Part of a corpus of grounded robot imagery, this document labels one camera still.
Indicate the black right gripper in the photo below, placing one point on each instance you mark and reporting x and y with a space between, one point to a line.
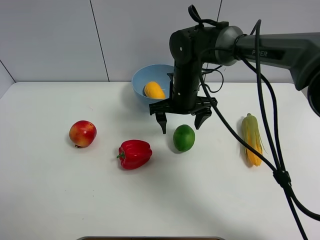
185 99

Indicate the green lime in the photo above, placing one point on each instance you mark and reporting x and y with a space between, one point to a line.
183 138

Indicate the yellow mango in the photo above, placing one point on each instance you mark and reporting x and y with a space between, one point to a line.
153 90

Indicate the red yellow pomegranate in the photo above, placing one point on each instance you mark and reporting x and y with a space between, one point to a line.
82 133

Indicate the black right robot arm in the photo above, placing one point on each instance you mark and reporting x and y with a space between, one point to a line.
191 47

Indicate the light blue bowl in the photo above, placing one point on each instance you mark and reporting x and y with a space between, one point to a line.
154 72

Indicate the red bell pepper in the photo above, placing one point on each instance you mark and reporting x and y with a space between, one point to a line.
134 153

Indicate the corn cob with husk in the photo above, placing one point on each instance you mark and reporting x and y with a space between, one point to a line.
251 135

